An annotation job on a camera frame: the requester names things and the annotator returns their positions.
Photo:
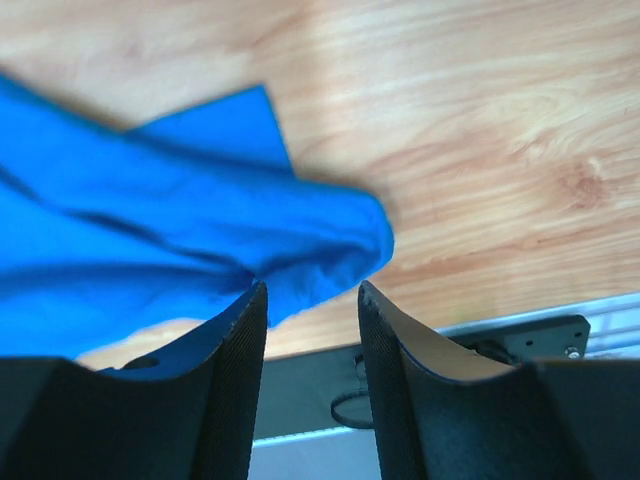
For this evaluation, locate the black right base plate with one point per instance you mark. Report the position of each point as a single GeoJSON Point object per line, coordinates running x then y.
{"type": "Point", "coordinates": [563, 337]}

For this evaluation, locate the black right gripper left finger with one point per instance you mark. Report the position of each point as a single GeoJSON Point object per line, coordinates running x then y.
{"type": "Point", "coordinates": [184, 411]}

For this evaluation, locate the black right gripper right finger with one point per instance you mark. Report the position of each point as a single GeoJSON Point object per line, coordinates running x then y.
{"type": "Point", "coordinates": [441, 411]}

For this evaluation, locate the blue t shirt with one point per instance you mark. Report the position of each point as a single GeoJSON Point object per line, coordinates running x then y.
{"type": "Point", "coordinates": [106, 233]}

